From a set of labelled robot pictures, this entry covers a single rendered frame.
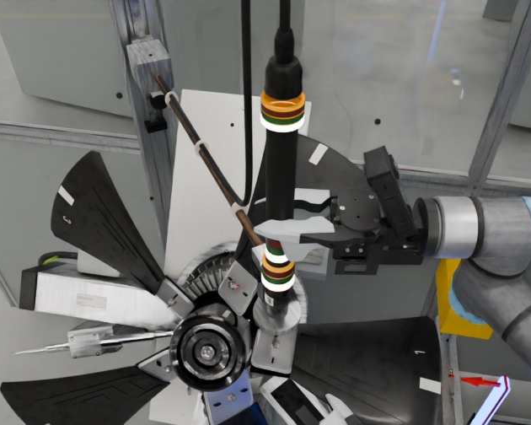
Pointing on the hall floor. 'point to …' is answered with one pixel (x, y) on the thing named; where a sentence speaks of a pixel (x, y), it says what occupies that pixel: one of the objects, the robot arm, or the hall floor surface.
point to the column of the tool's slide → (166, 153)
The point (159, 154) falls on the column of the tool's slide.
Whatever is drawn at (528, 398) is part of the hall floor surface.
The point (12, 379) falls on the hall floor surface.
